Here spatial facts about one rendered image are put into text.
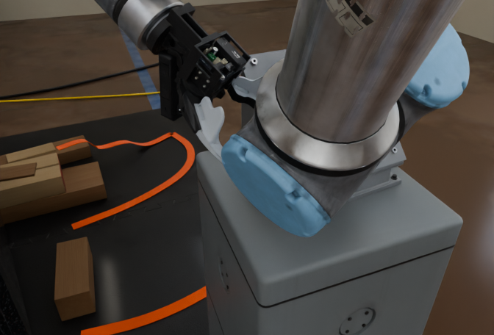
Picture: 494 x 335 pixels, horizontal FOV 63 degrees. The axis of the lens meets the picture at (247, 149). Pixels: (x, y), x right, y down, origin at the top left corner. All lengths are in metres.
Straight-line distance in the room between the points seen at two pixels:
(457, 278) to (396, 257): 1.22
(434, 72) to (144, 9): 0.37
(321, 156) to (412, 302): 0.57
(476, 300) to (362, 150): 1.55
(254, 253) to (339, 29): 0.45
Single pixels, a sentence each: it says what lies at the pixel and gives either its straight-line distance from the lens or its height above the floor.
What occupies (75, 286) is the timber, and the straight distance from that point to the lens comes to 1.68.
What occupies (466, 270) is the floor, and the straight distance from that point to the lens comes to 2.02.
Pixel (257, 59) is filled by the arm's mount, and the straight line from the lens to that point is 0.74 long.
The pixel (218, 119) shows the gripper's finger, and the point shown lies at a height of 1.10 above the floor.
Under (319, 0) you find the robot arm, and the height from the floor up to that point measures 1.27.
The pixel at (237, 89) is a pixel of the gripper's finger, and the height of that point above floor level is 1.09.
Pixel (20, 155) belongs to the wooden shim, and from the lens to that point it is 2.63.
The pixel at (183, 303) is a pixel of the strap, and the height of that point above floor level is 0.02.
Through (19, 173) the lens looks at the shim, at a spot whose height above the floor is 0.22.
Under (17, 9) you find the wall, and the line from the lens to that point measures 6.45.
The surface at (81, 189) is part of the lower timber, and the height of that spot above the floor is 0.11.
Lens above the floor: 1.33
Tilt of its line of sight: 31 degrees down
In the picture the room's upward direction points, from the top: straight up
